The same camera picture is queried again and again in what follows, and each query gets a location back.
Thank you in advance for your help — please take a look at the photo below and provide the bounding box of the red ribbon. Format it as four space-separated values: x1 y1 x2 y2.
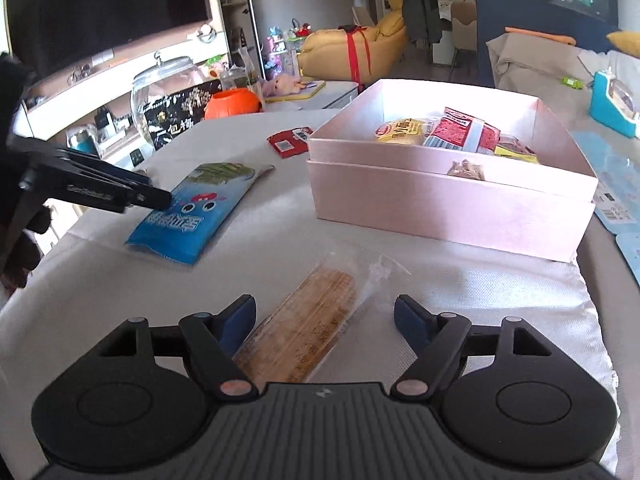
337 24 373 83

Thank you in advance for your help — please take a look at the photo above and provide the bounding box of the beige covered sofa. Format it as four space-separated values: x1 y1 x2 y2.
486 32 640 126

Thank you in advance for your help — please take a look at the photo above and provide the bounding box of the yellow-edged mat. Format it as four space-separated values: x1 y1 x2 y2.
265 79 327 104

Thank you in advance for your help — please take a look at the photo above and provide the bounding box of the long orange object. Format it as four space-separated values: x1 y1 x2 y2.
505 26 576 45

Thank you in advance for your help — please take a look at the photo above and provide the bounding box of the dark hanging coat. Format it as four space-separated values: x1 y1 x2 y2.
376 0 443 46

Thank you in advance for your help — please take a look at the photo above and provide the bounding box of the round glass jar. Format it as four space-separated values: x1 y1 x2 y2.
130 52 208 153

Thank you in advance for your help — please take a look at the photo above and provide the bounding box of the small flat red packet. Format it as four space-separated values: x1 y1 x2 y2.
266 126 315 160

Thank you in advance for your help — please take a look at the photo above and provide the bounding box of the clear glass bottle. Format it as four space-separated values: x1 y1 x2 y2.
244 47 262 97

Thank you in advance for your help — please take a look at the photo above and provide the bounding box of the yellow and red snack packet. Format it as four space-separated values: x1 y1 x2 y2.
495 135 541 165

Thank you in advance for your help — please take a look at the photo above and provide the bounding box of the dark blue cabinet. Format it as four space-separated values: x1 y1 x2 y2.
475 0 618 88

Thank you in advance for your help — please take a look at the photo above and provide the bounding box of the colourful toy set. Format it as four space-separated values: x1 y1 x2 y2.
265 20 312 68

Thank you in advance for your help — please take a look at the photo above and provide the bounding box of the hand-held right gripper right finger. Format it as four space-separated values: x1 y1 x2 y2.
389 294 548 403

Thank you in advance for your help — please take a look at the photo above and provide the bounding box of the clear-wrapped wafer biscuit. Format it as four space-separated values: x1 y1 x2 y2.
231 255 411 386

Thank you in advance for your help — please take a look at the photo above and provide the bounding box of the orange pumpkin bucket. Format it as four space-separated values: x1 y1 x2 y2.
202 87 262 121

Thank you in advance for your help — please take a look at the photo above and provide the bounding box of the red snack packet silver label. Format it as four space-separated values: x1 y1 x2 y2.
422 106 502 156

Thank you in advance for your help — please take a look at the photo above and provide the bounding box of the yellow pillow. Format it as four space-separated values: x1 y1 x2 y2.
606 30 640 58

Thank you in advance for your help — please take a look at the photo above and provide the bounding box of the yellow sofa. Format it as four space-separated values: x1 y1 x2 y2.
298 10 408 81

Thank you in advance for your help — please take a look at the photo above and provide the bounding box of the blue snack packet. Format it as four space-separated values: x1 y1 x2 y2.
124 161 276 266

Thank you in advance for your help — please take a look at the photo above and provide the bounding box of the beige chair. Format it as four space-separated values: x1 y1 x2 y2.
450 1 480 68

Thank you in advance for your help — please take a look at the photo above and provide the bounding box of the pink plush toy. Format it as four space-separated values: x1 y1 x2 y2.
265 74 303 97

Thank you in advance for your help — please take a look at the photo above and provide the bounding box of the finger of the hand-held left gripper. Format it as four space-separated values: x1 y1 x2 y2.
7 135 152 187
20 165 173 213

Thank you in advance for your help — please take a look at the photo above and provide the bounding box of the pink gift box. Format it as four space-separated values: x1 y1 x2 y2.
306 78 599 263

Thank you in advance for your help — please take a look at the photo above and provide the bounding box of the blue tape dispenser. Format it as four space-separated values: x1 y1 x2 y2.
589 69 640 138

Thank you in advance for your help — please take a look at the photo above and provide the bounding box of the person's left hand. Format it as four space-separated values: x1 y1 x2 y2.
0 205 53 288

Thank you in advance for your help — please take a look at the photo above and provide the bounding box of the white tablecloth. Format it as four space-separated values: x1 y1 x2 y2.
0 110 621 480

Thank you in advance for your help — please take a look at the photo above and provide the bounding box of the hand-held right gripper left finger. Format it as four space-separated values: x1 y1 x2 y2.
100 294 258 403

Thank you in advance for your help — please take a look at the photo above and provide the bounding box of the light blue printed card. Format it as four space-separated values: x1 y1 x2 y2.
570 130 640 233
615 232 640 286

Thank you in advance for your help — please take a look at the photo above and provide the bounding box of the small brown snack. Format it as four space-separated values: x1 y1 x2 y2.
446 159 487 181

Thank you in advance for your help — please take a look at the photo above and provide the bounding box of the white low table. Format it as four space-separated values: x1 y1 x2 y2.
265 80 361 111

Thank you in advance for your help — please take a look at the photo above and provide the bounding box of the black television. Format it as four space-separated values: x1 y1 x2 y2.
5 0 213 78

